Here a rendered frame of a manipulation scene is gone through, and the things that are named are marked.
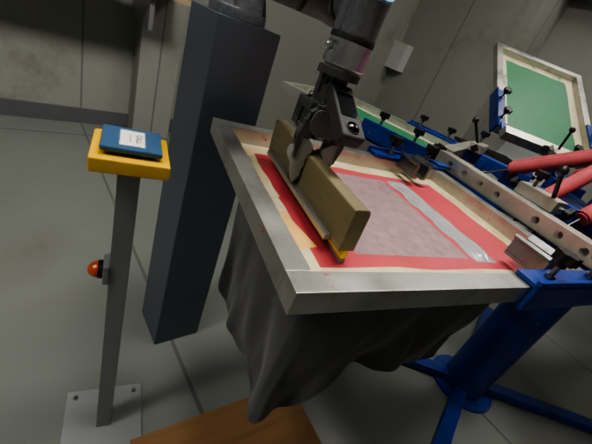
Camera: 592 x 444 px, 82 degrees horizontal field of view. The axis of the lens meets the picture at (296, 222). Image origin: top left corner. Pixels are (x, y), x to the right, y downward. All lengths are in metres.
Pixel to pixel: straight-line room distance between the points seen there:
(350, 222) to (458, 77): 3.99
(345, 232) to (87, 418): 1.11
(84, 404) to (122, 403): 0.11
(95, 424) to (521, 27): 4.34
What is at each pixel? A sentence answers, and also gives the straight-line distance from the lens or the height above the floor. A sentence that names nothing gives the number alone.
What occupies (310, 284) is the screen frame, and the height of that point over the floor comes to 0.99.
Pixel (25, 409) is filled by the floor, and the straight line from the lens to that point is 1.45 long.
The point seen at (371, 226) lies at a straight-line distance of 0.71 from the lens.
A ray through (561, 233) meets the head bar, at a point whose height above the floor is 1.01.
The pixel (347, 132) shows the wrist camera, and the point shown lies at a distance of 0.55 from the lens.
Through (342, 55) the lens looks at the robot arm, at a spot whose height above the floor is 1.22.
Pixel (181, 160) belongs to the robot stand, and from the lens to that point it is 1.10.
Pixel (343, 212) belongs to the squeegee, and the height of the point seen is 1.03.
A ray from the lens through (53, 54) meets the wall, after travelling 3.23.
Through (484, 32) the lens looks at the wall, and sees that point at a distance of 4.46.
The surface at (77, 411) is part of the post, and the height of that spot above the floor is 0.01.
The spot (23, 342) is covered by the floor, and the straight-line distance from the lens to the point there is 1.60.
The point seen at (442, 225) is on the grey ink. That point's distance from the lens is 0.89.
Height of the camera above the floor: 1.24
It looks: 29 degrees down
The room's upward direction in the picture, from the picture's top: 22 degrees clockwise
